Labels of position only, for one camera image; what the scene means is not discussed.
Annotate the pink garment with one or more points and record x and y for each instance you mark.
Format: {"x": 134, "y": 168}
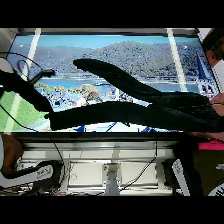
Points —
{"x": 213, "y": 145}

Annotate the dark blue jeans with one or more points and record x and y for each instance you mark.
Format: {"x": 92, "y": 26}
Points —
{"x": 133, "y": 116}

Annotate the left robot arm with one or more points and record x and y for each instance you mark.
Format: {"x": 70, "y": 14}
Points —
{"x": 20, "y": 88}

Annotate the silver frame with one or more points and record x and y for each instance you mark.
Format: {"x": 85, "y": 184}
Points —
{"x": 100, "y": 146}

